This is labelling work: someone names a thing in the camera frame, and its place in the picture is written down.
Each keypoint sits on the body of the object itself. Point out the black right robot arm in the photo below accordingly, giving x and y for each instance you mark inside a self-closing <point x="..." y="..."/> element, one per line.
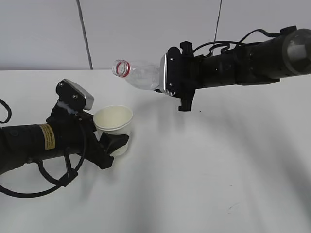
<point x="285" y="54"/>

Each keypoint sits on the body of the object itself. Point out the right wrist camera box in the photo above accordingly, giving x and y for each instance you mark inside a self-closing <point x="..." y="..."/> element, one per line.
<point x="169" y="71"/>

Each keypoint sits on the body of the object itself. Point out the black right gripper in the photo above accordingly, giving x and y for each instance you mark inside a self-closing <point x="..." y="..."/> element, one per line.
<point x="189" y="81"/>

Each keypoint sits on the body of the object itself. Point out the white paper cup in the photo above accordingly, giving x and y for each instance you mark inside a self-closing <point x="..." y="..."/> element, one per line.
<point x="113" y="120"/>

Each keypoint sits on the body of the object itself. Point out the clear water bottle red label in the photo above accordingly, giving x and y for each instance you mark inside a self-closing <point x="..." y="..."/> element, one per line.
<point x="139" y="74"/>

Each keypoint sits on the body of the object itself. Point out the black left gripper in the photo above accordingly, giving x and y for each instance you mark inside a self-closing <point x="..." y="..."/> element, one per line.
<point x="75" y="133"/>

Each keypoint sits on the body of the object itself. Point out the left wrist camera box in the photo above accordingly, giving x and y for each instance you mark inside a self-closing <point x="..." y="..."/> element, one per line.
<point x="74" y="96"/>

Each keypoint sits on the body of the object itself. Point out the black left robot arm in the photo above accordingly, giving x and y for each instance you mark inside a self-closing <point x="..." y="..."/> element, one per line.
<point x="21" y="144"/>

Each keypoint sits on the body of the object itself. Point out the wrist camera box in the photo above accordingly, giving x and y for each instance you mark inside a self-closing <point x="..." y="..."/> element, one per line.
<point x="74" y="96"/>
<point x="169" y="71"/>

